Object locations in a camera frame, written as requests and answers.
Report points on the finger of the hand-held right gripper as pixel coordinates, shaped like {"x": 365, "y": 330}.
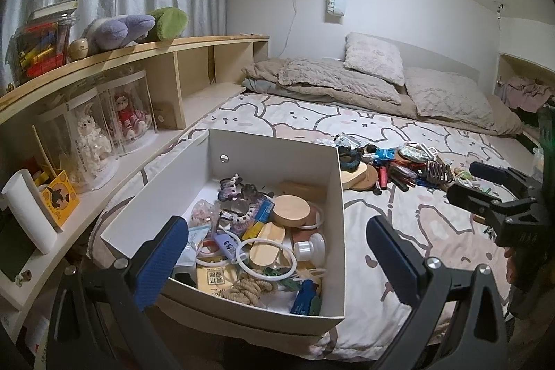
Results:
{"x": 470, "y": 201}
{"x": 485, "y": 170}

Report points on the grey curtain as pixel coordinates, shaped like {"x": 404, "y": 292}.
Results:
{"x": 130, "y": 6}

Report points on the yellow cardboard box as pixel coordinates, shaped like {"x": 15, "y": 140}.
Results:
{"x": 58, "y": 199}

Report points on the person's right hand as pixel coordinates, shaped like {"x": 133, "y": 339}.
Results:
{"x": 512, "y": 268}

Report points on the tan printed packet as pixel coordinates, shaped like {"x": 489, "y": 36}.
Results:
{"x": 217, "y": 279}

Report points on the brown hair claw clip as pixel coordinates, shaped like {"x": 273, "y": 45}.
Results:
{"x": 435, "y": 171}

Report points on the red doll in clear case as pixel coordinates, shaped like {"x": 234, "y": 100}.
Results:
{"x": 125, "y": 118}

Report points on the long quilted beige pillow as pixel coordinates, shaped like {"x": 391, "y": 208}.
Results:
{"x": 338, "y": 79}

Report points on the round wooden discs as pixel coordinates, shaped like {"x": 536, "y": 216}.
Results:
{"x": 362, "y": 179}

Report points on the white doll in clear case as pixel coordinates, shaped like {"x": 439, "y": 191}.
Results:
{"x": 89, "y": 140}

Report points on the iridescent oval compact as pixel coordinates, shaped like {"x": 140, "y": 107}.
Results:
{"x": 409, "y": 154}

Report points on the pile of clothes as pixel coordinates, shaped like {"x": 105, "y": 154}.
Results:
{"x": 524, "y": 92}

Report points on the small fluffy beige pillow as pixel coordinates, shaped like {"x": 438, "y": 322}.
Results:
{"x": 375, "y": 58}

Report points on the wide quilted beige pillow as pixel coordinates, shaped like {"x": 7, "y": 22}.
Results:
{"x": 448, "y": 97}

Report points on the bunny printed blanket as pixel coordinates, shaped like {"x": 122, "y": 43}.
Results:
{"x": 377, "y": 201}

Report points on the wooden stick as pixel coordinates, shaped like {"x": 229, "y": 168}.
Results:
{"x": 43, "y": 153}

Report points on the white storage box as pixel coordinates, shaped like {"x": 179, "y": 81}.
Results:
{"x": 277, "y": 162}

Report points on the small wooden ball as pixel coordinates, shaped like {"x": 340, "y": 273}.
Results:
{"x": 79, "y": 49}

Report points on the purple plush toy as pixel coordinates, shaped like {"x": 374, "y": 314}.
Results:
{"x": 117, "y": 29}

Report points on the green plush toy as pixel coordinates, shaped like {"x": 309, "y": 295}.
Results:
{"x": 171, "y": 23}

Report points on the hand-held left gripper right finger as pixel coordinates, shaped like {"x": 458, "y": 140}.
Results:
{"x": 392, "y": 255}

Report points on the white paper roll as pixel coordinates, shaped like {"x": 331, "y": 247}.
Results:
{"x": 28, "y": 212}

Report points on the small cardboard box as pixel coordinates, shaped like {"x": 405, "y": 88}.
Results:
{"x": 164, "y": 116}

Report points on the rectangular wooden block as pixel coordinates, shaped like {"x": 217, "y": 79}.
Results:
{"x": 303, "y": 190}

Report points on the purple lighter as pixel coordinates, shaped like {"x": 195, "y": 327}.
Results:
{"x": 227, "y": 244}

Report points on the book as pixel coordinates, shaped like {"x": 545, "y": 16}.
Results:
{"x": 56, "y": 9}

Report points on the round wooden box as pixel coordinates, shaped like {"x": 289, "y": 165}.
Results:
{"x": 290, "y": 212}

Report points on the beige duvet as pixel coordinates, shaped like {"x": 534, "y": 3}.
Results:
{"x": 260, "y": 73}

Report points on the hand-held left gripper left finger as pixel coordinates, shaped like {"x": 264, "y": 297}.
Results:
{"x": 162, "y": 257}

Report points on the wooden shelf unit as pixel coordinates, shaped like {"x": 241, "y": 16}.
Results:
{"x": 130, "y": 49}

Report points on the blue packet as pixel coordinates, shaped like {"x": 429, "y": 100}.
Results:
{"x": 386, "y": 154}

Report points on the clear jar of coloured items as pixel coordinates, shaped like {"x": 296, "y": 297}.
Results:
{"x": 41, "y": 49}

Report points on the pink crystals bag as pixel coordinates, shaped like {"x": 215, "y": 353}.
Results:
{"x": 203, "y": 214}

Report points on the white plastic bottle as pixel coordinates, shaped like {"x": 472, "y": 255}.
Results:
{"x": 310, "y": 246}

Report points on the oval wooden piece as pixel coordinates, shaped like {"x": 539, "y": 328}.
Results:
{"x": 264, "y": 256}

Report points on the striped hair clip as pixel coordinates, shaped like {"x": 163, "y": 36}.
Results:
{"x": 427, "y": 151}

